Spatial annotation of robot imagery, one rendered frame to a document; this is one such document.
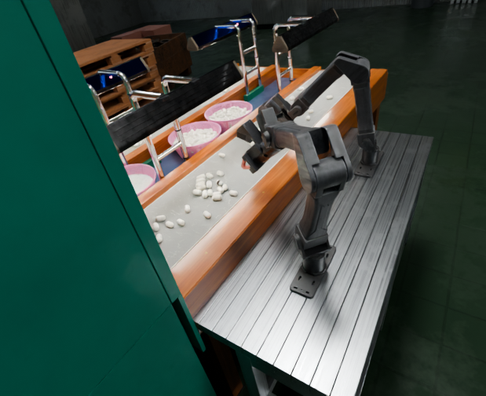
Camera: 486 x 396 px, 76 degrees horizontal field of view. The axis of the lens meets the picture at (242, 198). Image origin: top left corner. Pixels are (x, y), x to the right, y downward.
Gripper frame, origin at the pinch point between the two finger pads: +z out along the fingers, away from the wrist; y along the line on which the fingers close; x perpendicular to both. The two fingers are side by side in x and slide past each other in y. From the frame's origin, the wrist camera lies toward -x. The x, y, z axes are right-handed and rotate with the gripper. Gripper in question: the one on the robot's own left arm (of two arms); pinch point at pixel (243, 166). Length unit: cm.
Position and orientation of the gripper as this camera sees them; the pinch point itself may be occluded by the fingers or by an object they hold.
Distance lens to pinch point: 107.3
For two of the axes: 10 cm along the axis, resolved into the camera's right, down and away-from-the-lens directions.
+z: -5.2, 3.1, 8.0
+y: -5.7, 5.7, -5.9
